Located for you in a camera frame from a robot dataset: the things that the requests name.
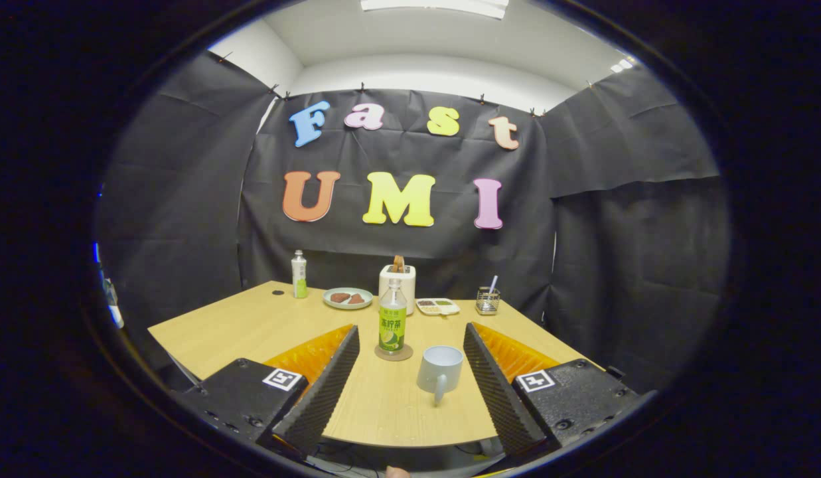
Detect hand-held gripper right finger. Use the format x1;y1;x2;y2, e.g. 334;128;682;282
463;322;643;459

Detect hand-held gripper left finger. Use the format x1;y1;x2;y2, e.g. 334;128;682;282
175;324;361;459

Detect pale grey cup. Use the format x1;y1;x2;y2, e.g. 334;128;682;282
416;345;465;406

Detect green label juice bottle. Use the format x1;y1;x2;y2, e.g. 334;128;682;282
378;278;408;354

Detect white and green drink bottle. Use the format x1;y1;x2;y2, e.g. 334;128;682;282
291;250;309;299

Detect wooden table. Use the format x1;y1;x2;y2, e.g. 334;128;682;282
148;280;607;449

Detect pale green plate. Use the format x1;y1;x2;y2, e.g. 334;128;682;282
323;287;374;311

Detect white divided snack tray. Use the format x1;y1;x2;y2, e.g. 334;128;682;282
415;298;461;317

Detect white toaster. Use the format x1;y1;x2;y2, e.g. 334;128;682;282
378;264;417;316

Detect blue and white clutter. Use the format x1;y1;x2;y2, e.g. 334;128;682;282
94;242;125;330

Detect long ceiling light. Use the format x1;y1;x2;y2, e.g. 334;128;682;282
360;0;510;20

